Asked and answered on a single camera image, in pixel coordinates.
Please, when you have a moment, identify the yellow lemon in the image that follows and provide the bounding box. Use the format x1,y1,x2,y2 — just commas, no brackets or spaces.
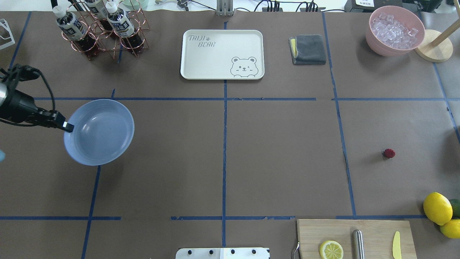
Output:
439,219,460,239
423,192,453,226

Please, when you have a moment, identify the steel knife handle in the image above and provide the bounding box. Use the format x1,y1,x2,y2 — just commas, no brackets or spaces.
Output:
352,229,365,259

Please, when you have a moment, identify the blue plastic plate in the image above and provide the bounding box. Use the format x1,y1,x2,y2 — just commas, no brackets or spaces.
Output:
64,99,135,166

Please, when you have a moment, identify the copper wire bottle rack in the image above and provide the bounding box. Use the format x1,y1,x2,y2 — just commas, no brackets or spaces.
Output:
65,0,150,60

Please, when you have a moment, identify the grey folded cloth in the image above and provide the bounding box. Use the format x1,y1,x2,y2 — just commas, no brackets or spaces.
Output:
289,34,326,65

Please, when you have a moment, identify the yellow plastic knife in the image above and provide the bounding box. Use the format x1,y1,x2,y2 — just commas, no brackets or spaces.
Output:
392,231,401,259

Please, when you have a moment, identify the round wooden stand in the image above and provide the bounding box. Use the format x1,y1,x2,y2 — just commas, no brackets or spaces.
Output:
414,0,460,63

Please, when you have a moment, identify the pink bowl of ice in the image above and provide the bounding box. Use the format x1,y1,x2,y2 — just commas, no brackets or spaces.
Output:
366,5,425,57

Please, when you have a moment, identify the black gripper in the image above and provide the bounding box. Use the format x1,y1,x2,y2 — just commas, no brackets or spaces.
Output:
0,87,74,133

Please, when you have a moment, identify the red strawberry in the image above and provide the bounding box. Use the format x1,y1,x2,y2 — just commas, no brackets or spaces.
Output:
382,149,396,159

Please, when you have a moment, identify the green lime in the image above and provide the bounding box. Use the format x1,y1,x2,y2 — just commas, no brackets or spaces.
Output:
449,199,460,219

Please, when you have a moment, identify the white wire stand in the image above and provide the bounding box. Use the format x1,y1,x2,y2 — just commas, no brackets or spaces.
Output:
0,19,16,50

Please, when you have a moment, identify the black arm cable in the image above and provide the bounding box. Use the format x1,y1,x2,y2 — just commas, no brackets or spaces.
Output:
0,64,56,127

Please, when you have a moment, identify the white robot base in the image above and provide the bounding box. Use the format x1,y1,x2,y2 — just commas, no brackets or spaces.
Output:
175,247,271,259

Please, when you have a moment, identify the wooden cutting board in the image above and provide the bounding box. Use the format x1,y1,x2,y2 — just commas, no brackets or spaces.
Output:
296,219,418,259

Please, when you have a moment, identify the tea bottle white cap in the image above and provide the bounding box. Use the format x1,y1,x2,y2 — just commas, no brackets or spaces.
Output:
84,0,113,32
52,5,99,58
105,1,144,55

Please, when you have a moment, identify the cream bear tray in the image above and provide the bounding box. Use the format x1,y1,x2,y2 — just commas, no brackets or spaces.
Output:
180,29,265,80

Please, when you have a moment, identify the lemon half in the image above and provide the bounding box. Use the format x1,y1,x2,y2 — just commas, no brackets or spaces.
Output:
319,240,344,259

